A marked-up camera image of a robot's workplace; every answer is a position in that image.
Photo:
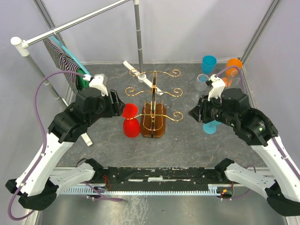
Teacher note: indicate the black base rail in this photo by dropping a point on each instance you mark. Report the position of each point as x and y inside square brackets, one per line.
[158, 179]

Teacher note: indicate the orange plastic wine glass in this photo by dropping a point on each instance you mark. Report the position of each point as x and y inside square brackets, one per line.
[231, 64]

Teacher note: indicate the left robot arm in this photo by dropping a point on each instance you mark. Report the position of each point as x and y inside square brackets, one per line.
[36, 188]

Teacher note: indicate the red plastic wine glass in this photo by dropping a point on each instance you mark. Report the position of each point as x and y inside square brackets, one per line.
[131, 126]

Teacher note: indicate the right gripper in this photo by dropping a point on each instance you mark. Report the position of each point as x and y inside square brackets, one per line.
[202, 110]

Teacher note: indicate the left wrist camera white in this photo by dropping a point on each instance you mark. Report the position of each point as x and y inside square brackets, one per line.
[97, 81]

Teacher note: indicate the clear wine glass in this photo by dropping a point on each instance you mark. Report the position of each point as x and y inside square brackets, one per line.
[200, 87]
[234, 79]

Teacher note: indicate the gold wire glass rack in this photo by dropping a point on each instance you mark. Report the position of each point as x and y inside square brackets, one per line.
[153, 116]

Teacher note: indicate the striped cloth on hanger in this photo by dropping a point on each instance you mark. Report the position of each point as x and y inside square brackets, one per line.
[65, 63]

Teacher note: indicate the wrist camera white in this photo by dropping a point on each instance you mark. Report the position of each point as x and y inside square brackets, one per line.
[216, 85]
[97, 81]

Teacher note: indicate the blue wine glass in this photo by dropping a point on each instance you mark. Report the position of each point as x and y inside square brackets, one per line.
[211, 127]
[208, 64]

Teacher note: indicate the green plastic hanger piece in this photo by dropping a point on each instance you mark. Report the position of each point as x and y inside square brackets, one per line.
[81, 83]

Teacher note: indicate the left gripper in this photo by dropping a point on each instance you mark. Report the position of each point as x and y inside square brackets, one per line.
[115, 108]

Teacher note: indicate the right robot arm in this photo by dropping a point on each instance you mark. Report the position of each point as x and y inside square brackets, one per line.
[232, 108]

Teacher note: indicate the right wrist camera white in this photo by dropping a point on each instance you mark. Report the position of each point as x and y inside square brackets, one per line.
[216, 85]

